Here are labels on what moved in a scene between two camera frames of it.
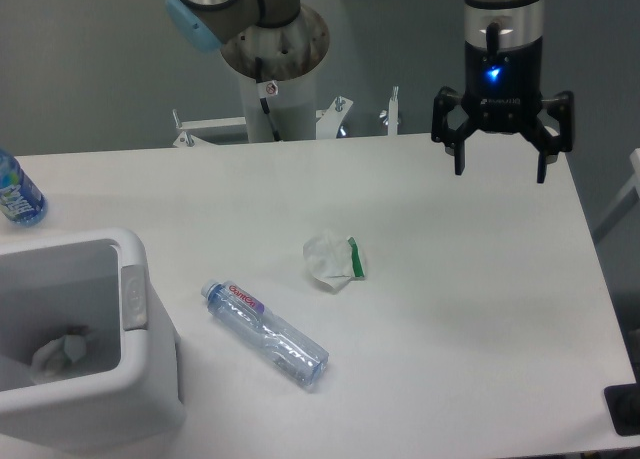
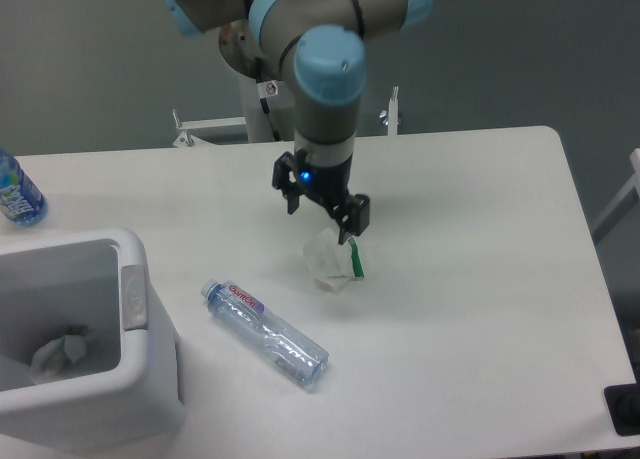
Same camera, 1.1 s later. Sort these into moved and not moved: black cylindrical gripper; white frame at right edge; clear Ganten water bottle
Moved: black cylindrical gripper
Not moved: clear Ganten water bottle; white frame at right edge
